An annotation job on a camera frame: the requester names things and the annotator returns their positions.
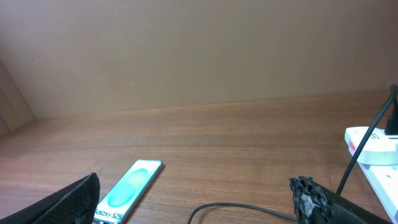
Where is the blue Galaxy S25 smartphone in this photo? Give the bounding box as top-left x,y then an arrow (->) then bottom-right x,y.
94,160 -> 163,224

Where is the white USB charger adapter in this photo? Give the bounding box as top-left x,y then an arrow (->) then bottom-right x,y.
345,126 -> 397,166

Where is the white power strip socket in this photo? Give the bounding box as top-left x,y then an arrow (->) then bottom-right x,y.
359,163 -> 398,224

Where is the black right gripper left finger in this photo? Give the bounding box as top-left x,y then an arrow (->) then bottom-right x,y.
1,172 -> 100,224

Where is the black USB charging cable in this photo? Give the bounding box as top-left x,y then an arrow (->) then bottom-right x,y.
187,83 -> 398,224

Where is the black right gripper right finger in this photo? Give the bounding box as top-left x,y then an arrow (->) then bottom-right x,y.
289,176 -> 391,224

